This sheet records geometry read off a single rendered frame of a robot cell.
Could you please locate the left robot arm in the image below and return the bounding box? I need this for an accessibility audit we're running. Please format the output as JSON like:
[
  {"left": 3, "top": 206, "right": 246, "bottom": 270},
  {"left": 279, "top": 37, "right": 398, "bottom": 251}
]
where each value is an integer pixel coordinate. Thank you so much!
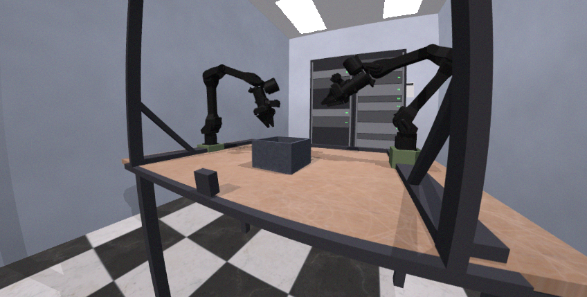
[{"left": 201, "top": 64, "right": 280, "bottom": 145}]

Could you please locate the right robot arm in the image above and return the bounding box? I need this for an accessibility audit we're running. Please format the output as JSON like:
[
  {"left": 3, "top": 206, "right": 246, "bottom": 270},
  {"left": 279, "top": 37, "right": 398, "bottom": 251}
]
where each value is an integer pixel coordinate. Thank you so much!
[{"left": 343, "top": 44, "right": 452, "bottom": 151}]

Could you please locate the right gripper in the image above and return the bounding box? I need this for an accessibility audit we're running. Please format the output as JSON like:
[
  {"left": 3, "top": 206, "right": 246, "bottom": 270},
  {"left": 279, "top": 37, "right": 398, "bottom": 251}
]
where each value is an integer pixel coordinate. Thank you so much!
[{"left": 321, "top": 79, "right": 359, "bottom": 107}]

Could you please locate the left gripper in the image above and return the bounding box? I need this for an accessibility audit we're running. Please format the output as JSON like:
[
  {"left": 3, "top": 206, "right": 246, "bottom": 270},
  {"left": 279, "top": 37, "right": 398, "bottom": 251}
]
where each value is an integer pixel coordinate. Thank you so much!
[{"left": 253, "top": 96, "right": 276, "bottom": 128}]

